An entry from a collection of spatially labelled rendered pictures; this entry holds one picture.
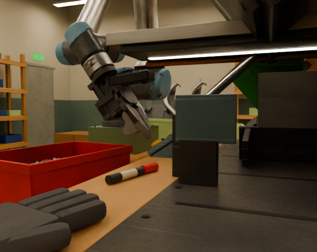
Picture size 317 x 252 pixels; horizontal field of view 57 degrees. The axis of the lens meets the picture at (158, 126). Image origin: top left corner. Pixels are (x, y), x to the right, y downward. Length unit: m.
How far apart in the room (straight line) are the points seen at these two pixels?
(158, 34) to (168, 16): 8.06
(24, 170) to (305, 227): 0.44
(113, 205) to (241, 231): 0.16
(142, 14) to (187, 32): 0.70
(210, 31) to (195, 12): 7.91
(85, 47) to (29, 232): 0.60
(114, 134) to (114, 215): 0.78
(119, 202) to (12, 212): 0.13
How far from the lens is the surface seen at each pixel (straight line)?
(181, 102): 0.46
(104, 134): 1.13
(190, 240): 0.28
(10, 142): 6.98
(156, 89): 1.05
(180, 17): 8.37
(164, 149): 0.70
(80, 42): 0.80
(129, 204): 0.38
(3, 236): 0.26
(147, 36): 0.42
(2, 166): 0.63
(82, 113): 9.28
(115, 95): 0.74
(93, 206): 0.31
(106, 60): 0.78
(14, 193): 0.62
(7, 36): 7.88
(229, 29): 0.40
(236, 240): 0.29
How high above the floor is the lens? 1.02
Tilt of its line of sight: 4 degrees down
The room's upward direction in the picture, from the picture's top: straight up
